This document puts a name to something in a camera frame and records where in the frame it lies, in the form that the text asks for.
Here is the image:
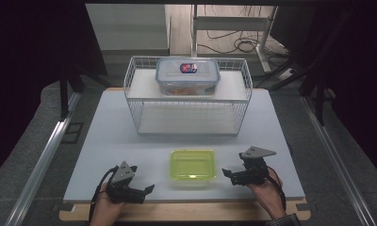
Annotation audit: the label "white power strip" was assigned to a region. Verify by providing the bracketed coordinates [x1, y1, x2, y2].
[276, 67, 295, 81]

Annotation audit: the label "white cabinet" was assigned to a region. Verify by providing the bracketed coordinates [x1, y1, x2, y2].
[85, 3, 172, 57]

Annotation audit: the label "black metal stand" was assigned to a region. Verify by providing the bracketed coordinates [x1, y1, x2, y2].
[252, 12, 351, 127]
[58, 62, 113, 121]

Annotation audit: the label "yellow-green plastic container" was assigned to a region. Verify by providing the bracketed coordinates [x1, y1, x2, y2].
[169, 148, 218, 183]

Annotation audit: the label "white metal desk frame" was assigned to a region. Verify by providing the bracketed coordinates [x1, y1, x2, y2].
[190, 4, 279, 73]

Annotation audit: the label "white two-tier wire rack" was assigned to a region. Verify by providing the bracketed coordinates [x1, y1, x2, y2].
[123, 56, 254, 137]

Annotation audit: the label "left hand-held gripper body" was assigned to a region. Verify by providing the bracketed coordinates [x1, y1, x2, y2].
[107, 160, 146, 204]

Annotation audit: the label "aluminium rail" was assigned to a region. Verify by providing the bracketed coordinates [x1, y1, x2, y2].
[4, 91, 83, 226]
[301, 95, 377, 226]

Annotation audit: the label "person's right hand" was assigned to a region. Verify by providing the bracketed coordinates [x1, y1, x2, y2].
[247, 167, 286, 218]

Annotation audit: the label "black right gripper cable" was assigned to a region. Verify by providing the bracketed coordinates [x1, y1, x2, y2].
[266, 165, 287, 212]

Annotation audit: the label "person's left hand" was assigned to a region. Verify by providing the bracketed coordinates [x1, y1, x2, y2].
[92, 183, 125, 221]

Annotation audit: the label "wooden board under table top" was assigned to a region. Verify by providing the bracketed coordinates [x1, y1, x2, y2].
[58, 87, 312, 222]

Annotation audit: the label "black floor cables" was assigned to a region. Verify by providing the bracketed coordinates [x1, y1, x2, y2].
[197, 5, 289, 58]

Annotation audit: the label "clear lidded storage container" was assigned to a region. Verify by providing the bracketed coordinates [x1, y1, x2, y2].
[155, 56, 221, 97]

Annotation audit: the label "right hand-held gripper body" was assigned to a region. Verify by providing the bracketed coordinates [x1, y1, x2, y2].
[238, 145, 277, 186]

